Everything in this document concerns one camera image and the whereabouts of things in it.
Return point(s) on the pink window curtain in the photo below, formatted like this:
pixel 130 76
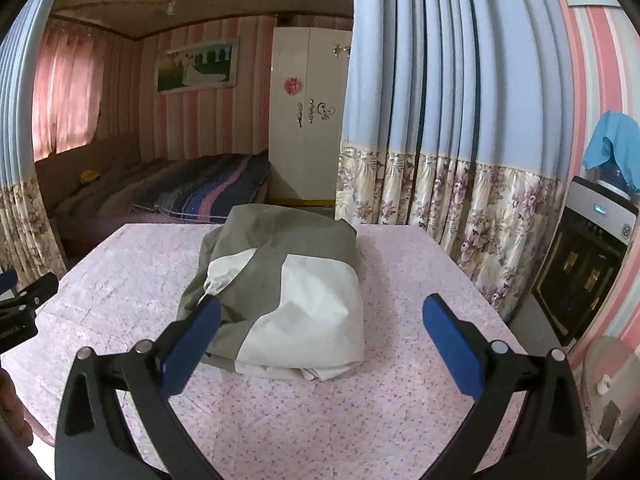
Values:
pixel 65 90

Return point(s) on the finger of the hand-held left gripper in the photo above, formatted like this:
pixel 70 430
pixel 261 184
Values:
pixel 37 290

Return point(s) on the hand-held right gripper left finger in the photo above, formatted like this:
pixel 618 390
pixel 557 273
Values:
pixel 192 342

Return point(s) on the small yellow object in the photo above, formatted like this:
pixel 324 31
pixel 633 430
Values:
pixel 90 176

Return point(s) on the white standing fan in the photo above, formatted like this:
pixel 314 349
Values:
pixel 600 360

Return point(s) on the olive and cream jacket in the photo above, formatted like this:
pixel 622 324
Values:
pixel 300 240

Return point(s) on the narrow blue floral curtain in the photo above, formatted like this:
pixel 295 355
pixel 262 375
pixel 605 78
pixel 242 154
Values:
pixel 20 160

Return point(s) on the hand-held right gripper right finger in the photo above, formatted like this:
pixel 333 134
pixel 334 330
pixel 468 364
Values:
pixel 452 345

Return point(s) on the framed wall picture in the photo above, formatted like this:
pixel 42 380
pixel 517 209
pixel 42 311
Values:
pixel 197 65

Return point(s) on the blue cloth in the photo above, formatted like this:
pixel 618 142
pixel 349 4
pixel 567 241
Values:
pixel 615 145

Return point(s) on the white wardrobe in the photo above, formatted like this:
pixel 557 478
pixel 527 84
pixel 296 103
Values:
pixel 310 160

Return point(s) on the bed with striped blanket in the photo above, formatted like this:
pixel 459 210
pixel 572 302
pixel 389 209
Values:
pixel 210 180

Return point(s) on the person's left forearm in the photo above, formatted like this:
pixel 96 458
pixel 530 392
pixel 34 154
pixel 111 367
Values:
pixel 10 405

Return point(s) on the black and white water dispenser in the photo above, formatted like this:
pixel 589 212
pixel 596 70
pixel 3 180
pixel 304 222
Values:
pixel 585 260

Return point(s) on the brown headboard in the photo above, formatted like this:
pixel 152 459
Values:
pixel 65 170

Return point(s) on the wide blue floral curtain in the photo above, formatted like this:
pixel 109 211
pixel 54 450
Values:
pixel 425 85

